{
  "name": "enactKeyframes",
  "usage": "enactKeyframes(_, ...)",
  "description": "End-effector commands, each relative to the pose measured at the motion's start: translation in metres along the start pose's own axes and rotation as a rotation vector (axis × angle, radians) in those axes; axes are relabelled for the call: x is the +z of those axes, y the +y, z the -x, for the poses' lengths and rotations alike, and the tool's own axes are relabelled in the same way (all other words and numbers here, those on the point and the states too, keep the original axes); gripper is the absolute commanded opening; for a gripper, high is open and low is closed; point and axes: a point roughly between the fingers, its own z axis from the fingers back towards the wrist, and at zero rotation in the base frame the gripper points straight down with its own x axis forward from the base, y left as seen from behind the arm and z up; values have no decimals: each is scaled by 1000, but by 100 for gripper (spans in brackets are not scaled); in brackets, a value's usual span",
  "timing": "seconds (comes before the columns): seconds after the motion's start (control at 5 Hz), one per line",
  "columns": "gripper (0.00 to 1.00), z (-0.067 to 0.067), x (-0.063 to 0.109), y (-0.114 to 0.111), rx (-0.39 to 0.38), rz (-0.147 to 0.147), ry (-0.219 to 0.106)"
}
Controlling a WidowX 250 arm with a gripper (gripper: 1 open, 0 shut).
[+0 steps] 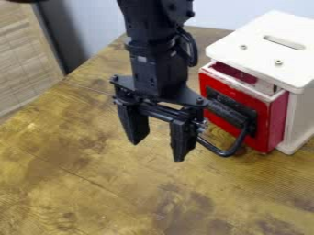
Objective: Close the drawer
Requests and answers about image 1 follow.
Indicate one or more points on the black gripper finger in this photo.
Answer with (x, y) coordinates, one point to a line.
(183, 139)
(135, 123)

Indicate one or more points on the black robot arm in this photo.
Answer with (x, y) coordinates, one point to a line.
(155, 21)

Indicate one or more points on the wooden slatted panel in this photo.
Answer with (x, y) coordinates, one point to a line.
(30, 69)

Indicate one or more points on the white wooden box cabinet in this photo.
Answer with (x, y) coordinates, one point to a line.
(273, 48)

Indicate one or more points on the red drawer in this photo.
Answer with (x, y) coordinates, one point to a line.
(241, 91)

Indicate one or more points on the black metal drawer handle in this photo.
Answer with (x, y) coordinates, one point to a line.
(237, 114)

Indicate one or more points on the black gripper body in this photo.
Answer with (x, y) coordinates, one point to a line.
(159, 67)

